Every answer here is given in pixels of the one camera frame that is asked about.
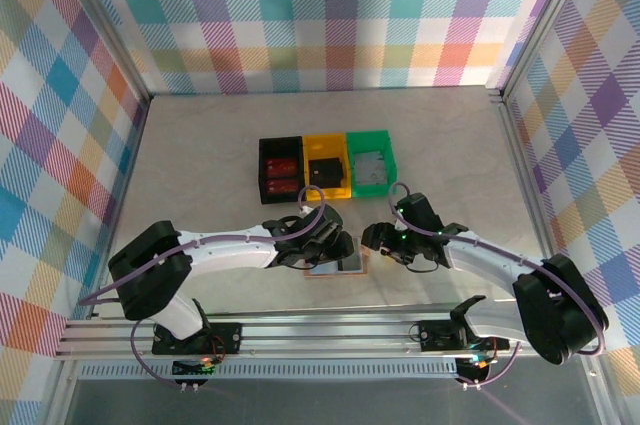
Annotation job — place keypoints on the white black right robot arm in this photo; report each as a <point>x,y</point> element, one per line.
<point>480,261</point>

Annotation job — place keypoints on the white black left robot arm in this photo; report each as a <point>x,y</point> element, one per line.
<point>225,252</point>

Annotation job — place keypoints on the red credit card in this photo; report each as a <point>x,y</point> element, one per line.
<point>282,187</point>
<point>282,167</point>

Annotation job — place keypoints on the black credit card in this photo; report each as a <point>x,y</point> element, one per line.
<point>326,171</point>

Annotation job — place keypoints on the grey patterned credit card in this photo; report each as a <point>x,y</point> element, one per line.
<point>371,169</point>

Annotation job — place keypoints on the yellow plastic bin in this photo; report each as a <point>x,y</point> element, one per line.
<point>325,142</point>

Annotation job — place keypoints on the black plastic bin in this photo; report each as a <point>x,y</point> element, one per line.
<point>280,145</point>

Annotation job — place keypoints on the green plastic bin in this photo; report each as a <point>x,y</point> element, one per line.
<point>370,139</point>

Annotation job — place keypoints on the right controller board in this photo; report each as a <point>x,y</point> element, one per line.
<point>472,367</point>

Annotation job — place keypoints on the controller board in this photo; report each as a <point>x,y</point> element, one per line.
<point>472,367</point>
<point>192,369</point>

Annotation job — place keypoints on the left controller board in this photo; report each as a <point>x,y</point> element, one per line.
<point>192,369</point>

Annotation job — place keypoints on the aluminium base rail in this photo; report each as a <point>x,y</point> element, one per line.
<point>325,335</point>

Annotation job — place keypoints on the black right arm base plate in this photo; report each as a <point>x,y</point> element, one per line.
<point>435,335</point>

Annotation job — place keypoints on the aluminium side rail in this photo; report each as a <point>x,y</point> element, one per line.
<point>123,180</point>
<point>528,180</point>

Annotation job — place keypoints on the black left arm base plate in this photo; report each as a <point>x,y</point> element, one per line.
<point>230,337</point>

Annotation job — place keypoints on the aluminium corner post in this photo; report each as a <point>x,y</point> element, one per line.
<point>110,25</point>
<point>542,20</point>

